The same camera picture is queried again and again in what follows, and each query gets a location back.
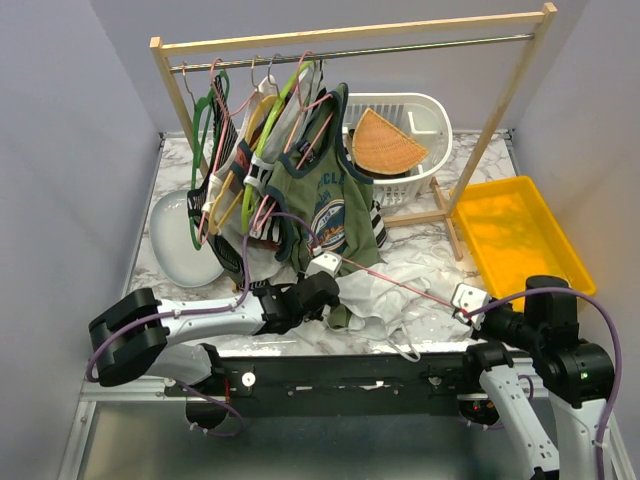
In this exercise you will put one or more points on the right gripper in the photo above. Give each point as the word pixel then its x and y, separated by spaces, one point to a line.
pixel 483 329

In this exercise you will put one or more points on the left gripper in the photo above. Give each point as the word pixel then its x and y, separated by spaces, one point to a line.
pixel 317 316

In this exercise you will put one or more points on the pink wire hanger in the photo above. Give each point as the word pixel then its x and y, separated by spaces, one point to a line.
pixel 399 284

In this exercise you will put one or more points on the white tank top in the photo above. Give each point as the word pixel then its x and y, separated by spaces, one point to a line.
pixel 377 317

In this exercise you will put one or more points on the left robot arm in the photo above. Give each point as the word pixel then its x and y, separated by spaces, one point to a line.
pixel 143 335

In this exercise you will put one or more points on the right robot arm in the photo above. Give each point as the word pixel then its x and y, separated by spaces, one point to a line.
pixel 582 380

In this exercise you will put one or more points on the white cloth under green top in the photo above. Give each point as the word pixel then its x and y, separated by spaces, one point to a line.
pixel 264 269

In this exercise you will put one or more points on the black white striped top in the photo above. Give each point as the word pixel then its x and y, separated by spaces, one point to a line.
pixel 228 257

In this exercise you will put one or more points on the striped cloth right of top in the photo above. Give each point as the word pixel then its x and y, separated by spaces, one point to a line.
pixel 377 222

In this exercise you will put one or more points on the green graphic tank top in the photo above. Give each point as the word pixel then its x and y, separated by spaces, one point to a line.
pixel 316 181

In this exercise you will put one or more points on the lime green plastic hanger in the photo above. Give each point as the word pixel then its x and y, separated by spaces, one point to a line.
pixel 282 126

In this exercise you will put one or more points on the yellow plastic hanger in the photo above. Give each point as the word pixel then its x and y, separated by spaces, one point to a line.
pixel 226 188

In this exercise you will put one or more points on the pink hanger at left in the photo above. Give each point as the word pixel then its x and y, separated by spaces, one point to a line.
pixel 208 216

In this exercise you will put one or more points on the yellow plastic tray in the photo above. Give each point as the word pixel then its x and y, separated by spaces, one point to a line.
pixel 512 234

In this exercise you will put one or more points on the orange woven fan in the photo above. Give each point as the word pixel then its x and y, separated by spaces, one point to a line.
pixel 381 148

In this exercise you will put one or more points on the white oval plate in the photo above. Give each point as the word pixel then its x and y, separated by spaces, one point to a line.
pixel 170 236

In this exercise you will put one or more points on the white plastic laundry basket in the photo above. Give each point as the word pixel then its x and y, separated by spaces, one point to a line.
pixel 420 117

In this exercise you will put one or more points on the metal hanging rod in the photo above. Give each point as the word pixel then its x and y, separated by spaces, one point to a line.
pixel 290 59

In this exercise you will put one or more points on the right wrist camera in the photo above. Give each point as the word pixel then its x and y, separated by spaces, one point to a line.
pixel 470 298

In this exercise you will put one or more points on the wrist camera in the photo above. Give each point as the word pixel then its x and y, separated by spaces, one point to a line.
pixel 470 298
pixel 327 262

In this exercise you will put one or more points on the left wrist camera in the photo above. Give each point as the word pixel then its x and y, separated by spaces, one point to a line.
pixel 327 262

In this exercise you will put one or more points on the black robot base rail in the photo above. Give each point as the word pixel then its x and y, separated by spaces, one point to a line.
pixel 343 385

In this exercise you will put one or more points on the wooden clothes rack frame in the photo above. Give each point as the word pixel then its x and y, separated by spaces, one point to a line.
pixel 540 20

